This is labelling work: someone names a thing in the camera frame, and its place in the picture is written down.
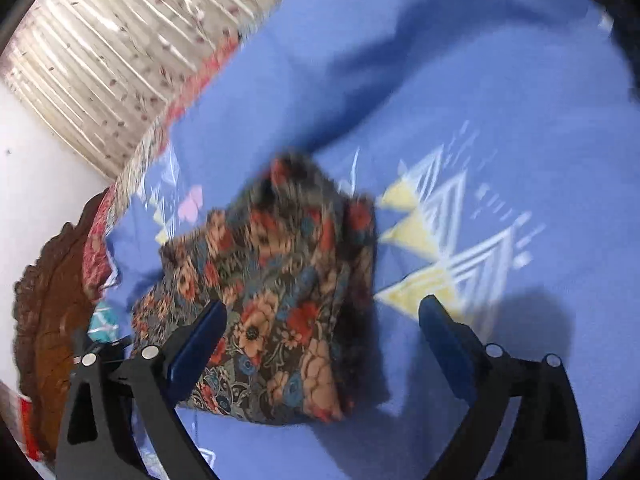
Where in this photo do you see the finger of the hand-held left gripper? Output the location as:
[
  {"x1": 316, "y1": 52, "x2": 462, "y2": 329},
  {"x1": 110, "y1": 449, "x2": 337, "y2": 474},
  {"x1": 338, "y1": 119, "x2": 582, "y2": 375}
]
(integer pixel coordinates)
[{"x1": 70, "y1": 329, "x2": 135, "y2": 367}]

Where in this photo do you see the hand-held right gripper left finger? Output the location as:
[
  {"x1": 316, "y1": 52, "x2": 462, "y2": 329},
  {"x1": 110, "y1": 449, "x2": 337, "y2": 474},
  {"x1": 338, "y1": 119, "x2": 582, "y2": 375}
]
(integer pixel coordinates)
[{"x1": 54, "y1": 301, "x2": 228, "y2": 480}]

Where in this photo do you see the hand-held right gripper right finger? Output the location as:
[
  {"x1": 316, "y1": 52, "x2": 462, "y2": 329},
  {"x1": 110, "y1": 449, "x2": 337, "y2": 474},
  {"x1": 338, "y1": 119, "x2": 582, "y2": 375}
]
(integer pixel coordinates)
[{"x1": 417, "y1": 295, "x2": 588, "y2": 480}]

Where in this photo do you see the brown floral garment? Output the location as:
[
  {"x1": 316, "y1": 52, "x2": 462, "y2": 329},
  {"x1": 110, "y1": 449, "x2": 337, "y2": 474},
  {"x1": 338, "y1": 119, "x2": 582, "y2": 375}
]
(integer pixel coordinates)
[{"x1": 131, "y1": 149, "x2": 393, "y2": 426}]

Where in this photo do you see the teal patterned cloth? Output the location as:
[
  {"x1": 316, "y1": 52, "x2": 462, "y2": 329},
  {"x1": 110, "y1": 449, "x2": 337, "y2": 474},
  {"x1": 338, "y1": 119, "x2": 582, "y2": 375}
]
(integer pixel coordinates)
[{"x1": 87, "y1": 302, "x2": 123, "y2": 346}]

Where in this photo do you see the carved wooden headboard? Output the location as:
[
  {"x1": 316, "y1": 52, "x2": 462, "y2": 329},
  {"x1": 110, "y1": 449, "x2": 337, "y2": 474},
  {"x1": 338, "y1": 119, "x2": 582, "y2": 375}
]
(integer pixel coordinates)
[{"x1": 12, "y1": 187, "x2": 113, "y2": 461}]

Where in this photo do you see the blue printed bedsheet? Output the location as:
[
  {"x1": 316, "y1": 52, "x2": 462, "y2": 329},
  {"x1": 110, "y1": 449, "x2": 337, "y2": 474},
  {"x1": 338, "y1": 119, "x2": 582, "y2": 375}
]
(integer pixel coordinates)
[{"x1": 95, "y1": 0, "x2": 640, "y2": 480}]

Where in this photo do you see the beige floral curtain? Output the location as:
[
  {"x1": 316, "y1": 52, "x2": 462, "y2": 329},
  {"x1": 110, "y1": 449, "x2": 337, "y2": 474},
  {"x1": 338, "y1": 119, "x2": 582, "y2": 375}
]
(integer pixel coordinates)
[{"x1": 0, "y1": 0, "x2": 358, "y2": 181}]

